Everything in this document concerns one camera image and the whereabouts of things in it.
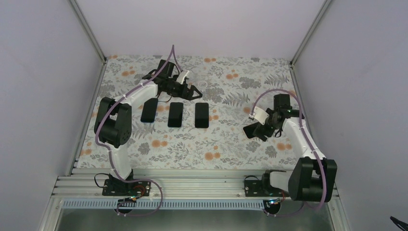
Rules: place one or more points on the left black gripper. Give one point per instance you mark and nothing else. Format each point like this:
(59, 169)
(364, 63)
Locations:
(182, 94)

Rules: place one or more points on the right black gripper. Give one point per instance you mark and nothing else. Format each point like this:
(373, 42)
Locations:
(268, 133)

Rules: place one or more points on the clear phone case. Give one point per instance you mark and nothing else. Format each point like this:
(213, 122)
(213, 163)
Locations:
(200, 80)

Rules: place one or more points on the dark blue phone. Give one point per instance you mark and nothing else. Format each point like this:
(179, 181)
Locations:
(201, 115)

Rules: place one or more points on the teal phone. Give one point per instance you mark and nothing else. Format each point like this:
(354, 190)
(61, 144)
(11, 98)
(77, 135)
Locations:
(175, 115)

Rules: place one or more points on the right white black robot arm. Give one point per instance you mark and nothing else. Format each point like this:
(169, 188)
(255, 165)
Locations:
(313, 177)

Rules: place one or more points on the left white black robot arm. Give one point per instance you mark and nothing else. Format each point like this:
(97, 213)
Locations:
(113, 125)

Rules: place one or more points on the phone in beige case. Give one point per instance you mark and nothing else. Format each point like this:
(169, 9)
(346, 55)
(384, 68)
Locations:
(249, 130)

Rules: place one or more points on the floral patterned table mat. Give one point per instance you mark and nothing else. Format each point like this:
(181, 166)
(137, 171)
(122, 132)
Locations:
(236, 83)

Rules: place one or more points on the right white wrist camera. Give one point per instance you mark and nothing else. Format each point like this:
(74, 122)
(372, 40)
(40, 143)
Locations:
(259, 115)

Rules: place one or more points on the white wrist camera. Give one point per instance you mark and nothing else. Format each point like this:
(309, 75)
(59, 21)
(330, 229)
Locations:
(183, 76)
(259, 115)

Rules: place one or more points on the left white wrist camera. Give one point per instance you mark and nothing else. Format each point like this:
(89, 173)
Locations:
(183, 76)

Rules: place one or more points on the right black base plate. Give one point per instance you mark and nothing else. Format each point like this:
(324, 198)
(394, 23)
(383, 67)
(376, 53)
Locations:
(254, 188)

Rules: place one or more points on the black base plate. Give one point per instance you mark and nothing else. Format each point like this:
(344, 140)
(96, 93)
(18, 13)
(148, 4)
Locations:
(115, 187)
(254, 188)

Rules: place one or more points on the aluminium rail frame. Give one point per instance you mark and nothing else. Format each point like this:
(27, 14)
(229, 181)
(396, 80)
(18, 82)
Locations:
(192, 200)

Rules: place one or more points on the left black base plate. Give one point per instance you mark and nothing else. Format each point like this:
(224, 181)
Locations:
(115, 187)

